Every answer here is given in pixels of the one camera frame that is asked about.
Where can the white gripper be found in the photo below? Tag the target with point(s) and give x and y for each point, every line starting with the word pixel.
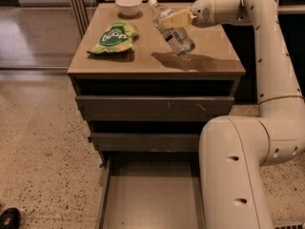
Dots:
pixel 203 12

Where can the clear plastic water bottle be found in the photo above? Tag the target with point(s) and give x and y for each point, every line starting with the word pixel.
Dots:
pixel 177 38

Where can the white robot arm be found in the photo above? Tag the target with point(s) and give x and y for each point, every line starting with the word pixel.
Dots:
pixel 232 148

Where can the grey drawer cabinet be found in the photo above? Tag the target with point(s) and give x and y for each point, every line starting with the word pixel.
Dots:
pixel 151 69

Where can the top grey drawer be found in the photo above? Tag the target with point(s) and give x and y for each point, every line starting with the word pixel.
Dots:
pixel 153 108

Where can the middle grey drawer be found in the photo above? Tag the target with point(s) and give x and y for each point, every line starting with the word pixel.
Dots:
pixel 145 142

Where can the bottom grey open drawer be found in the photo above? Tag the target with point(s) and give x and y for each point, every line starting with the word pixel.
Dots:
pixel 151 191

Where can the white ceramic bowl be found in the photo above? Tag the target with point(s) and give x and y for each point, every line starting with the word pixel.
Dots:
pixel 129 8

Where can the green snack bag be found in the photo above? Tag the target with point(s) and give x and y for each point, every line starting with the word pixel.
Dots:
pixel 118 37

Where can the floor vent grille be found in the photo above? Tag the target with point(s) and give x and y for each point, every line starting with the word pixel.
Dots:
pixel 289 225

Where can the black shoe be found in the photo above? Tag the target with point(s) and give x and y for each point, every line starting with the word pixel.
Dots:
pixel 10 219

